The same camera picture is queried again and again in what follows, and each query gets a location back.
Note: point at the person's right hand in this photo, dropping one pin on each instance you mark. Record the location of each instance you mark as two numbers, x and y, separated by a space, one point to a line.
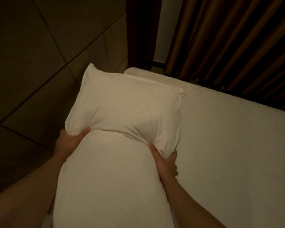
165 166

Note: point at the person's left hand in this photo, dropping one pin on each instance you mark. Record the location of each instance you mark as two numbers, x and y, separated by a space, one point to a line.
65 142

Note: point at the person's left thumb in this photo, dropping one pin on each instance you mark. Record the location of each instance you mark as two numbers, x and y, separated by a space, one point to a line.
82 133

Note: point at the person's right thumb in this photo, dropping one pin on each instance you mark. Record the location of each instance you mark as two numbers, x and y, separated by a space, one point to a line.
154 151

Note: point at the white pillow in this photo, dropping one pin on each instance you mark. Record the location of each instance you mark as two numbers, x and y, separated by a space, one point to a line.
120 144

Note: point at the person's right forearm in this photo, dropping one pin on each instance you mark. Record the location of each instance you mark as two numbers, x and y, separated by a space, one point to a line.
187 204

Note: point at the person's left forearm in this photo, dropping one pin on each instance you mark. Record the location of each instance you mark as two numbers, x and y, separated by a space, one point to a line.
26 192

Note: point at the white bed mattress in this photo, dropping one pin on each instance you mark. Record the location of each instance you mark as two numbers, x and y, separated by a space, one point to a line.
228 151

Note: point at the brown curtain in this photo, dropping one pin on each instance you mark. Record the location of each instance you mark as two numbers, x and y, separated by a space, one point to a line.
230 42

